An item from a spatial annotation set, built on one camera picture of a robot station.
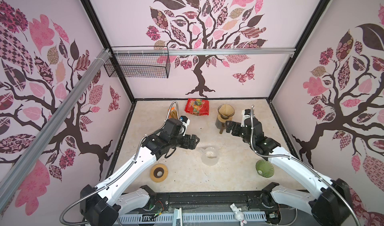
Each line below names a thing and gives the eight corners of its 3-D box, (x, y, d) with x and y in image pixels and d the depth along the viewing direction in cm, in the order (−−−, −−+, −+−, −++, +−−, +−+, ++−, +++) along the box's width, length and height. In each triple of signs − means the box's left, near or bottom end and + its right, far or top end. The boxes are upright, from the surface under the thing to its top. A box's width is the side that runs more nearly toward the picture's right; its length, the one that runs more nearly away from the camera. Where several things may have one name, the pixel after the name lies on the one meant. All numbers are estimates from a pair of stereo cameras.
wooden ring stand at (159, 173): (149, 182, 82) (148, 181, 80) (152, 165, 88) (151, 163, 86) (166, 182, 82) (166, 181, 80) (169, 165, 88) (168, 163, 86)
